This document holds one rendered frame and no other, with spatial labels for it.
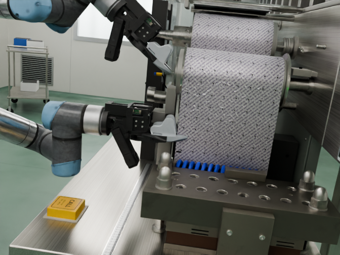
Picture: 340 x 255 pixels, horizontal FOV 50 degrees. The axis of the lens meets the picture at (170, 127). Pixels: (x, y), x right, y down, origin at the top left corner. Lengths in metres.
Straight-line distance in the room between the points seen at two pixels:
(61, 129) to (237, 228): 0.48
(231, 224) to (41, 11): 0.60
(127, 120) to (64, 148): 0.18
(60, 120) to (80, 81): 5.97
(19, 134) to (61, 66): 5.99
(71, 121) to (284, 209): 0.53
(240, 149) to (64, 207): 0.45
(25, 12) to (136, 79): 5.78
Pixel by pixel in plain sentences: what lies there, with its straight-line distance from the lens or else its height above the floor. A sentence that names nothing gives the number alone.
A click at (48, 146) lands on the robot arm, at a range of 1.00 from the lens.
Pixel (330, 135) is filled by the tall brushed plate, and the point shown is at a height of 1.18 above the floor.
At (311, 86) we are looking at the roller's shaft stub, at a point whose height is 1.25.
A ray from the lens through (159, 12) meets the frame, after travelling 1.22.
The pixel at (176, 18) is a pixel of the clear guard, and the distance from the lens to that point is 1.91.
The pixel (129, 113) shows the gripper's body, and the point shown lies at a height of 1.15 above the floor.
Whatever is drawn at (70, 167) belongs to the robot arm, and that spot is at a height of 0.99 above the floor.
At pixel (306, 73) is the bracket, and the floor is 1.28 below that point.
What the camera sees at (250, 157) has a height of 1.07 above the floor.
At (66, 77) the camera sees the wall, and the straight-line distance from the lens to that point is 6.98.
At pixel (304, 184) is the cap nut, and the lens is 0.88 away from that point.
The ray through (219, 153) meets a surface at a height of 1.07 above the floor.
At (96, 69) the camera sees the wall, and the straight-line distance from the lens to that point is 6.76.
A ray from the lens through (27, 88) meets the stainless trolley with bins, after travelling 5.86.
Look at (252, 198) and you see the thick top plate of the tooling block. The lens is 0.79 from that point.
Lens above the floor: 1.35
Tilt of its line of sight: 15 degrees down
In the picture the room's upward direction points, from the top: 6 degrees clockwise
